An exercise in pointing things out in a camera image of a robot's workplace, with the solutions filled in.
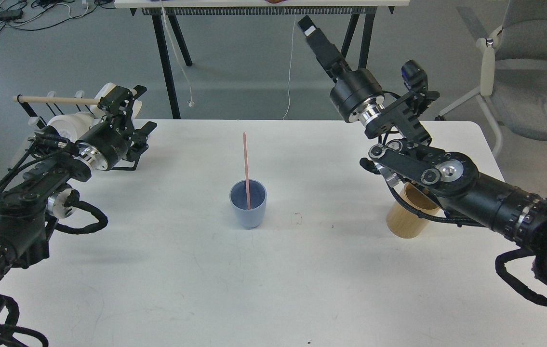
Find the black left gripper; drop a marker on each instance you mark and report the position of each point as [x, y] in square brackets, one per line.
[115, 139]

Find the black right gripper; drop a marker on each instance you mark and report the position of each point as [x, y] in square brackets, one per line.
[357, 95]

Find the pink chopstick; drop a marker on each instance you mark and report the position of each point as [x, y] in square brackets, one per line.
[246, 173]

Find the blue plastic cup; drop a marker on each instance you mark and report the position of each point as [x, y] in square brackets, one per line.
[254, 217]

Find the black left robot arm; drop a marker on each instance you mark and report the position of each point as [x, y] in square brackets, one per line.
[35, 201]

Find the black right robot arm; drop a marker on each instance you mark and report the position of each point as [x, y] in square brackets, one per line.
[433, 184]

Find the white mug on rack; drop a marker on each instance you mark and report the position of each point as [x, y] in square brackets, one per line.
[72, 126]

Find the white background table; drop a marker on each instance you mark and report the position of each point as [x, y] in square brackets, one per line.
[164, 15]

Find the bamboo cylinder holder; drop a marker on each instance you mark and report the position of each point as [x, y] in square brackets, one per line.
[402, 222]

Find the grey office chair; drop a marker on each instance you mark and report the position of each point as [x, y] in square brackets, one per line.
[512, 93]

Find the black wire mug rack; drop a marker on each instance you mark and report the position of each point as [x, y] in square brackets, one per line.
[41, 109]

